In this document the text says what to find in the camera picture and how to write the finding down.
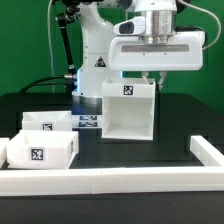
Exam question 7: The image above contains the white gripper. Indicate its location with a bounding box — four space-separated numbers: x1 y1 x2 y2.
108 31 204 91

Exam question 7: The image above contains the white drawer cabinet box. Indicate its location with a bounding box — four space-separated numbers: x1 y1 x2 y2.
102 78 156 140

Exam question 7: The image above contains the white drawer tray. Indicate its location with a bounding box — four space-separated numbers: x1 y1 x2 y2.
6 130 79 169
22 111 72 131

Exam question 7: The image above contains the white front drawer tray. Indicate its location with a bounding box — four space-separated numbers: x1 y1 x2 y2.
6 130 79 169

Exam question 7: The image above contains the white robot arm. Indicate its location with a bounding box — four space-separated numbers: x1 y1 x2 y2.
56 0 205 99

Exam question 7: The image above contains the marker sheet on table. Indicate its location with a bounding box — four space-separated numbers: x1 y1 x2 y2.
72 115 102 129

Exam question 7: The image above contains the white right fence rail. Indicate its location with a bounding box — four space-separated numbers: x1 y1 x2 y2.
190 135 224 168

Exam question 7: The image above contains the white fence rail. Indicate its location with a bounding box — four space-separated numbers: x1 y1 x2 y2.
190 135 224 168
0 167 224 196
0 138 10 168

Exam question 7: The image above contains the white front fence rail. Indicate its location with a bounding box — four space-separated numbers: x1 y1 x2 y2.
0 167 224 196

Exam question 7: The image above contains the black cable on table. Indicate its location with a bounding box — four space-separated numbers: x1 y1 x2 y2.
19 75 75 94

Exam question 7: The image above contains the white hanging cable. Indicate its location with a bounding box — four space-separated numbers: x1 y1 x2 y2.
46 0 56 94

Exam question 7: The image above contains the white left fence rail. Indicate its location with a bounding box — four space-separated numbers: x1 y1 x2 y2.
0 138 10 168

